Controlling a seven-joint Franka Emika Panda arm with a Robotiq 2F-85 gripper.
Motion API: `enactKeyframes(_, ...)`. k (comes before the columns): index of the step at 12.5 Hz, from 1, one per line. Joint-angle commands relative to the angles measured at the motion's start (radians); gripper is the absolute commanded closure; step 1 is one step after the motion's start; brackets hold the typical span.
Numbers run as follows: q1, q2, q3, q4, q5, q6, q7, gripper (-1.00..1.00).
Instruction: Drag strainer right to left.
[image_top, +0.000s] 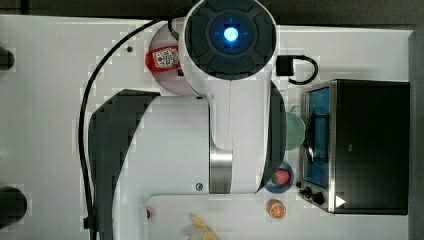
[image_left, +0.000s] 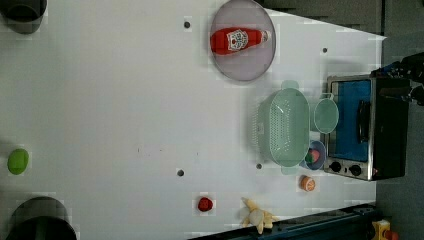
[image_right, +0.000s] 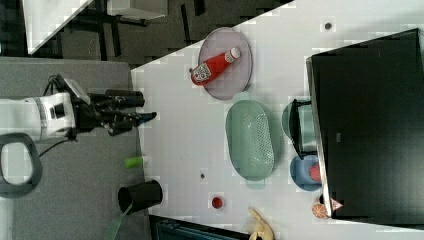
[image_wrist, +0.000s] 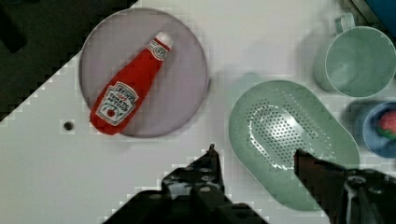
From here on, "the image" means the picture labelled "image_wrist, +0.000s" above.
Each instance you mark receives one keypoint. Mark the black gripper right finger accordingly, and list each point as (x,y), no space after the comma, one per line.
(348,196)

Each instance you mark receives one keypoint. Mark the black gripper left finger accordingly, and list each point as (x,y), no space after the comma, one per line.
(205,171)

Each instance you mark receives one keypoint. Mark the green oval strainer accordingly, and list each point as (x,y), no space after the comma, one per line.
(272,119)

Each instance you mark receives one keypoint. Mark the blue small bowl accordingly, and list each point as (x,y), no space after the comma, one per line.
(365,129)

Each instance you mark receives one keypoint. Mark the toy strawberry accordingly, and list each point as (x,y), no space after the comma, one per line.
(386,125)

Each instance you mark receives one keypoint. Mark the purple round plate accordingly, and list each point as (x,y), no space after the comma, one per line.
(177,90)

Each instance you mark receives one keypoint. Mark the red ketchup bottle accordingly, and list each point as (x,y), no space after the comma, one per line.
(125,92)

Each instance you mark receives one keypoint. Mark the green mug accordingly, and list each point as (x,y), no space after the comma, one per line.
(359,61)

